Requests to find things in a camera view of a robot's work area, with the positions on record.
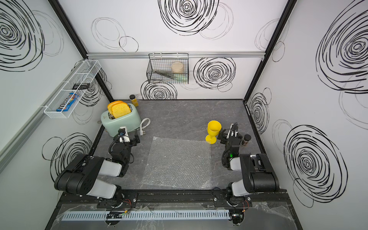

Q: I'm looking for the yellow plastic wine glass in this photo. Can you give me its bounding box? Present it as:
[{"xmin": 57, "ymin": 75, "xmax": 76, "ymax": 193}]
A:
[{"xmin": 205, "ymin": 120, "xmax": 222, "ymax": 144}]

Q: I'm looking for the clear bubble wrap sheet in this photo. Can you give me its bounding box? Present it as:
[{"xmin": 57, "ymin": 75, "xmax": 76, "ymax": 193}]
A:
[{"xmin": 142, "ymin": 137, "xmax": 212, "ymax": 190}]

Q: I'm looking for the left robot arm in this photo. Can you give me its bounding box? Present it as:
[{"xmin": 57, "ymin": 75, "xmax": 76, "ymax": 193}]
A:
[{"xmin": 54, "ymin": 126, "xmax": 140, "ymax": 199}]

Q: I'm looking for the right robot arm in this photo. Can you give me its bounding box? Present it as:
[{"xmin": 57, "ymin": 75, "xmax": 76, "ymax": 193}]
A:
[{"xmin": 218, "ymin": 123, "xmax": 280, "ymax": 197}]

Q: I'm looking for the dark spice jar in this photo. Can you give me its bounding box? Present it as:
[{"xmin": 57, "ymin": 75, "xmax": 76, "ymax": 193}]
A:
[{"xmin": 241, "ymin": 134, "xmax": 252, "ymax": 147}]

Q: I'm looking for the mint green toaster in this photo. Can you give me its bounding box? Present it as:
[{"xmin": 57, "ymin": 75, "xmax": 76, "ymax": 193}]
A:
[{"xmin": 101, "ymin": 103, "xmax": 141, "ymax": 137}]

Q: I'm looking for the yellow toast slice front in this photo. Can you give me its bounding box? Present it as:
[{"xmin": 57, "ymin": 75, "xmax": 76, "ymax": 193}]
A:
[{"xmin": 112, "ymin": 103, "xmax": 131, "ymax": 118}]

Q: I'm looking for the yellow toast slice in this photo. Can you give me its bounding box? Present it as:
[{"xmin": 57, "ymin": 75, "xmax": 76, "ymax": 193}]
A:
[
  {"xmin": 107, "ymin": 101, "xmax": 126, "ymax": 115},
  {"xmin": 112, "ymin": 103, "xmax": 131, "ymax": 118}
]

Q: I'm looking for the yellow liquid jar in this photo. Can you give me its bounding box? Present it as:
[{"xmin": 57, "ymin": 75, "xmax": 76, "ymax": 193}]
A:
[{"xmin": 129, "ymin": 94, "xmax": 139, "ymax": 107}]

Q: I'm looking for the yellow toast slice rear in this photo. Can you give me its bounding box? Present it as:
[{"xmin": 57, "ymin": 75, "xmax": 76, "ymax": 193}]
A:
[{"xmin": 107, "ymin": 101, "xmax": 126, "ymax": 115}]

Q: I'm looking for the black small box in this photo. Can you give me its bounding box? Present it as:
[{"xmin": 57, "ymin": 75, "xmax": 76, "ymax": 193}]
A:
[{"xmin": 72, "ymin": 83, "xmax": 91, "ymax": 90}]

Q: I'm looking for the blue snack packet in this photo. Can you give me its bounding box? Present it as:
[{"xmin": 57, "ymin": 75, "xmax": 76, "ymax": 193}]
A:
[{"xmin": 56, "ymin": 93, "xmax": 79, "ymax": 112}]

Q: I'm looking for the cream ceramic bowl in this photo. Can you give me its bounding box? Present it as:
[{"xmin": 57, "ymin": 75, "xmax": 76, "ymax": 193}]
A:
[{"xmin": 171, "ymin": 62, "xmax": 184, "ymax": 73}]

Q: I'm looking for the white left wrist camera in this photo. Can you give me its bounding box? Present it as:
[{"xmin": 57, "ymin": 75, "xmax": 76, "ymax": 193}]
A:
[{"xmin": 118, "ymin": 126, "xmax": 130, "ymax": 143}]

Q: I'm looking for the white power cable with plug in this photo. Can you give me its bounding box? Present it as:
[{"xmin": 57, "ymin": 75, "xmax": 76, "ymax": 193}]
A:
[{"xmin": 138, "ymin": 117, "xmax": 151, "ymax": 136}]

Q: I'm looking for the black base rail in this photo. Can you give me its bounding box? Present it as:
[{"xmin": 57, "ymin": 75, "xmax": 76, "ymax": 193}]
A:
[{"xmin": 57, "ymin": 188, "xmax": 290, "ymax": 209}]

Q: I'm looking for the white slotted cable duct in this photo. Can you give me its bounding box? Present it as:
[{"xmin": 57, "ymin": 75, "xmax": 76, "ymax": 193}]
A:
[{"xmin": 61, "ymin": 209, "xmax": 231, "ymax": 221}]

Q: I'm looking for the white wire shelf basket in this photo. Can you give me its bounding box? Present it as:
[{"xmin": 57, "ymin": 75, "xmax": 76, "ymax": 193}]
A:
[{"xmin": 44, "ymin": 60, "xmax": 101, "ymax": 119}]

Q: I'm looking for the black wire basket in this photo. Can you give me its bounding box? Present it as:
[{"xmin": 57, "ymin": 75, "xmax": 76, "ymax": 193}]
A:
[{"xmin": 146, "ymin": 57, "xmax": 189, "ymax": 84}]

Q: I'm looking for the left wall aluminium rail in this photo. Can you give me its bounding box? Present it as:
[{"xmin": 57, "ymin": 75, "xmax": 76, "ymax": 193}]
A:
[{"xmin": 1, "ymin": 59, "xmax": 85, "ymax": 173}]

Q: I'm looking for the black corner frame post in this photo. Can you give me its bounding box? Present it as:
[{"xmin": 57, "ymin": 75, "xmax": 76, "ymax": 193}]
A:
[{"xmin": 243, "ymin": 0, "xmax": 297, "ymax": 103}]

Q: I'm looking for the black left corner post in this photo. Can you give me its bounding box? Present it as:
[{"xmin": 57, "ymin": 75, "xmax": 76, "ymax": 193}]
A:
[{"xmin": 48, "ymin": 0, "xmax": 114, "ymax": 103}]

